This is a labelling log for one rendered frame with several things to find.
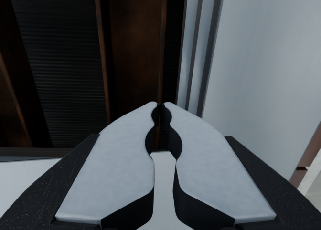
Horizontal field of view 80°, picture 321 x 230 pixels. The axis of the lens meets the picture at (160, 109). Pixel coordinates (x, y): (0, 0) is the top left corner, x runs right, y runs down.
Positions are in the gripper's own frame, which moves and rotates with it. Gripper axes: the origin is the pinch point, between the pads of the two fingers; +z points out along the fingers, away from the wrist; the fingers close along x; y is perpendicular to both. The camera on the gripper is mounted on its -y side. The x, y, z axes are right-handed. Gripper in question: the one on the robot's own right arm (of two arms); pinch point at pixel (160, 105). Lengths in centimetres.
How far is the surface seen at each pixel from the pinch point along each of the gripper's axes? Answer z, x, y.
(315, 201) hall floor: 86, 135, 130
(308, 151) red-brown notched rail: 3.6, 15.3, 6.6
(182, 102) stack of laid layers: 3.4, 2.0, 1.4
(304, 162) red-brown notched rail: 3.6, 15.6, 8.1
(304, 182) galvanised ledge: 18.2, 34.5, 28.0
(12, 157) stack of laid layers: 3.4, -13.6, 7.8
